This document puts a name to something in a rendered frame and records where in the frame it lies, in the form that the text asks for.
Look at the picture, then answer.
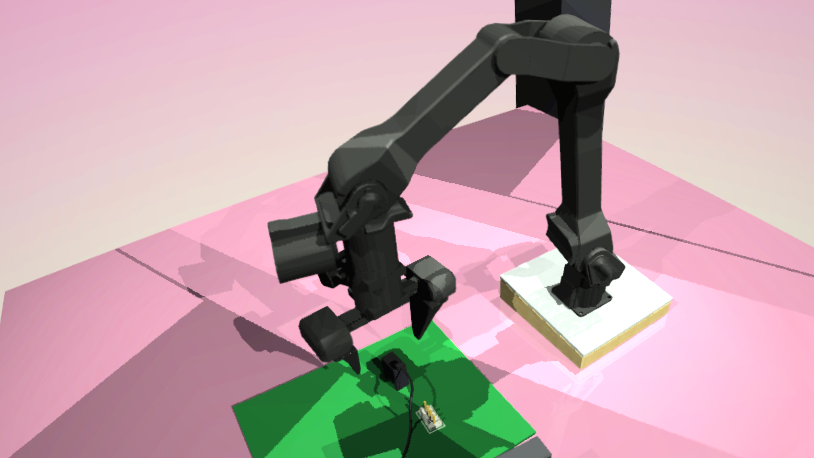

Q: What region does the green circuit board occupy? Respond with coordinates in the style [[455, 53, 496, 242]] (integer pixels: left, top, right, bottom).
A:
[[232, 320, 536, 458]]

